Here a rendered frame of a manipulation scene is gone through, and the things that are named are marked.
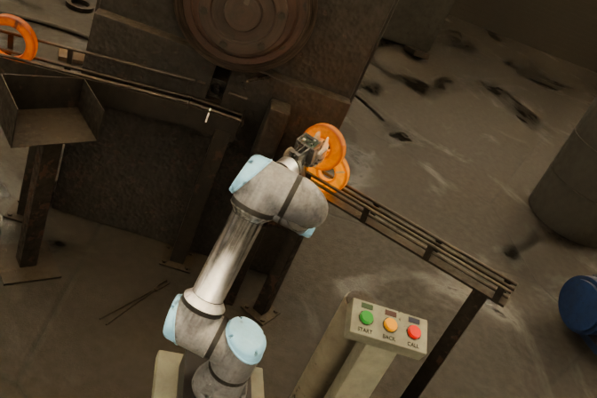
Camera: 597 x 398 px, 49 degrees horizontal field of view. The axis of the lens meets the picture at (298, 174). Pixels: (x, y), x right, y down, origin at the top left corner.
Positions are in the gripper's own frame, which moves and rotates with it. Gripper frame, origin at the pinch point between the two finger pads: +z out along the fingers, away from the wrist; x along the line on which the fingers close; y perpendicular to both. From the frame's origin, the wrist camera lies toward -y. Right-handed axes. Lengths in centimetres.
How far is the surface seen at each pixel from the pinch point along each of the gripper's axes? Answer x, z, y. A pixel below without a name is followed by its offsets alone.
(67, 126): 67, -48, -11
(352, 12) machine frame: 20.5, 37.0, 24.7
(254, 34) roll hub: 34.7, 0.2, 22.9
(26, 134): 70, -61, -8
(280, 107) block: 25.1, 10.1, -6.8
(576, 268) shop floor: -103, 176, -137
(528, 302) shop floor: -88, 111, -119
